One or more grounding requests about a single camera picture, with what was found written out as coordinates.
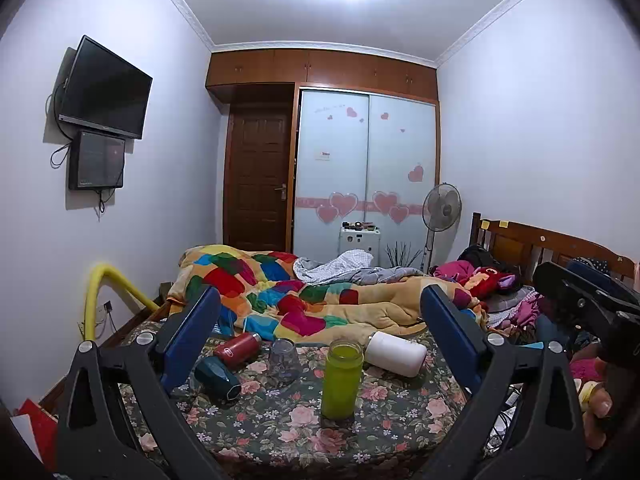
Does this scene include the dark decorative twigs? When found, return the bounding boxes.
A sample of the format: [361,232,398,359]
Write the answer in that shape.
[384,240,424,269]

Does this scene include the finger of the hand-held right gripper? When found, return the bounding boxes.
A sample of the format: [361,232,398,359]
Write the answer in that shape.
[567,258,640,307]
[531,261,621,343]

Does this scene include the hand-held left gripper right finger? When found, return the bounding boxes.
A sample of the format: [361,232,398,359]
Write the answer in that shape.
[420,284,589,480]

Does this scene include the red plush toy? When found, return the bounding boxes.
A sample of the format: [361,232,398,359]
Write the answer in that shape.
[464,265,517,302]

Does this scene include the frosted sliding-door wardrobe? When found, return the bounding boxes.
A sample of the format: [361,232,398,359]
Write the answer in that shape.
[292,87,442,272]

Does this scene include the dark teal cup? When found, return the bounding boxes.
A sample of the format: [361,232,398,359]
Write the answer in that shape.
[194,355,243,405]

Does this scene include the white plastic cup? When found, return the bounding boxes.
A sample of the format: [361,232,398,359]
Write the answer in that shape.
[364,331,429,378]

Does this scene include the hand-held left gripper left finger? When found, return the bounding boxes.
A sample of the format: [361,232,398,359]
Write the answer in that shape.
[54,284,236,480]

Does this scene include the yellow padded bed rail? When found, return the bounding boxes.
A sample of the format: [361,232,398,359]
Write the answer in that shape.
[82,262,162,344]

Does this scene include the clear glass cup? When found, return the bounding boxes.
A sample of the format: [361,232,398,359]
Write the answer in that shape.
[268,338,301,387]

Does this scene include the small white cabinet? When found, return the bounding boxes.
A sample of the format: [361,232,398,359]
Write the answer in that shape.
[338,221,384,267]

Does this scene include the black standing fan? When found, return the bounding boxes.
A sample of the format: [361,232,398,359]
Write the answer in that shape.
[421,182,462,274]

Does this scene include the grey checked cloth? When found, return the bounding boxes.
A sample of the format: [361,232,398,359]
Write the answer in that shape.
[293,250,427,286]

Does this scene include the black monitor cable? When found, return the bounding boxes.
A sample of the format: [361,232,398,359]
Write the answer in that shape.
[49,141,113,215]

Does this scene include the pile of clothes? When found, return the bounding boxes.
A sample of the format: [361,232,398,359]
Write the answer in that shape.
[486,284,547,332]

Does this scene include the wooden overhead cabinet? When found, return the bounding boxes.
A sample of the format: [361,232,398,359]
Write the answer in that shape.
[205,48,440,107]

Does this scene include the person's right hand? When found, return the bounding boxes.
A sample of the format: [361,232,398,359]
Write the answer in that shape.
[581,381,619,453]

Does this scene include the red paper bag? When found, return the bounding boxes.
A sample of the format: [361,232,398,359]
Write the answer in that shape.
[14,398,60,472]

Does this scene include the colourful patchwork blanket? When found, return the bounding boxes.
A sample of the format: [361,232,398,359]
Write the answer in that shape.
[167,244,490,344]

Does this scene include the pink cloth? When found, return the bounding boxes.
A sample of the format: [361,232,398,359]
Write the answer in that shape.
[432,259,476,282]

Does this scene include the wall-mounted black television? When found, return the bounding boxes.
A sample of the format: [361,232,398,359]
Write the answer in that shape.
[57,35,154,140]

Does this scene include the small black wall monitor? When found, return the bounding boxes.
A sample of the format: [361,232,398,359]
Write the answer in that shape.
[68,130,126,191]

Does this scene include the green bottle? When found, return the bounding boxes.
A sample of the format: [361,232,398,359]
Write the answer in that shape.
[320,339,365,421]

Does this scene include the black television cable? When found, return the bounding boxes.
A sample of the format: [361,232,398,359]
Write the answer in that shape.
[45,74,77,144]

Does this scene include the brown wooden door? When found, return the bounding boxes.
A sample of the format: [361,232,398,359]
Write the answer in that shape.
[223,101,297,254]

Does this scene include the white cable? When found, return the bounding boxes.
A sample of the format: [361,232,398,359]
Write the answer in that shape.
[491,385,524,453]

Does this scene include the wooden bed headboard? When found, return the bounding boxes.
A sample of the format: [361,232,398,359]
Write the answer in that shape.
[469,212,637,287]

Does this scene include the red insulated cup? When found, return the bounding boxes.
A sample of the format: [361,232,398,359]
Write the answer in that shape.
[212,331,263,369]

